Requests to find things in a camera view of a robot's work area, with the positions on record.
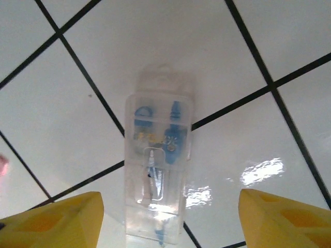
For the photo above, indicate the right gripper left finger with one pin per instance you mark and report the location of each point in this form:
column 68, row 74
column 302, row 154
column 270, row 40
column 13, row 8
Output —
column 51, row 227

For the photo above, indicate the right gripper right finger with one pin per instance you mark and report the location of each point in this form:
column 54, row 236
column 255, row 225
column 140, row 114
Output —
column 284, row 224

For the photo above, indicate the pink school backpack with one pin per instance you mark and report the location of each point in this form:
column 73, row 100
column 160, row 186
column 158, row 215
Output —
column 3, row 165

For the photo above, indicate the blue drawing compass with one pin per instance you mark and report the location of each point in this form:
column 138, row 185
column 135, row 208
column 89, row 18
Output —
column 178, row 144

